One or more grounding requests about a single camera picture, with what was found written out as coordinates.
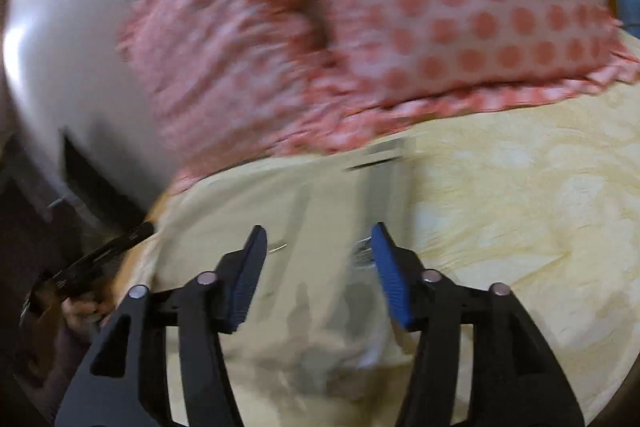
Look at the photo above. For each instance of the person's left forearm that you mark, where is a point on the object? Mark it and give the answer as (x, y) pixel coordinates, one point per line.
(55, 367)

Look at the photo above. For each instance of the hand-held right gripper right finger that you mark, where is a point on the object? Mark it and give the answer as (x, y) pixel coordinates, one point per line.
(392, 279)

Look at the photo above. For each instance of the yellow patterned bed sheet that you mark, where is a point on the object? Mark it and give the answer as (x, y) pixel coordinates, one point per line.
(525, 217)

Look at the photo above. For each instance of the person's left hand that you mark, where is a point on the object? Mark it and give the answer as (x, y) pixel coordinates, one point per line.
(82, 309)

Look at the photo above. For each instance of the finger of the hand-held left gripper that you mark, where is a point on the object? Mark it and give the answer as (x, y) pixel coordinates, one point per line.
(117, 244)

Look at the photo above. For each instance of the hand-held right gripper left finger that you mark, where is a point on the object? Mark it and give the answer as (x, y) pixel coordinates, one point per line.
(246, 279)

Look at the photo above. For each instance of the pink dotted pillow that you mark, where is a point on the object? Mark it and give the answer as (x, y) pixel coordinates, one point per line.
(400, 7)

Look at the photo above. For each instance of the beige pants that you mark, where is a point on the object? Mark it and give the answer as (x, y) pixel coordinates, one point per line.
(300, 217)

